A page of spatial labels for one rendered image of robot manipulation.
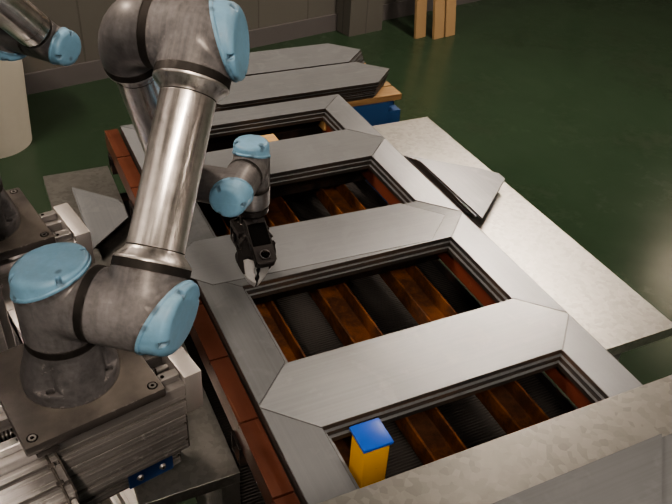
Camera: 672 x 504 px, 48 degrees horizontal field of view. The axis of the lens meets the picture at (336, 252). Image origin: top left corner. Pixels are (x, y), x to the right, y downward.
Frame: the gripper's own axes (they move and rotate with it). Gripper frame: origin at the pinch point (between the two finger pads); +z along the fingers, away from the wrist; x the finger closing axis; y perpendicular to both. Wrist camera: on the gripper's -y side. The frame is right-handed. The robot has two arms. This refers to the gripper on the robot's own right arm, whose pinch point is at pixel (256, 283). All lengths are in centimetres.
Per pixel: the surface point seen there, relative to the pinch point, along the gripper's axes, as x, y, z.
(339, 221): -29.1, 17.2, 0.7
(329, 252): -21.0, 5.8, 0.7
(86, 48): -10, 320, 64
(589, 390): -52, -54, 3
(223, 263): 4.4, 10.6, 0.7
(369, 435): -3, -51, -3
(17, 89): 34, 245, 52
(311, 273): -14.2, 1.1, 1.9
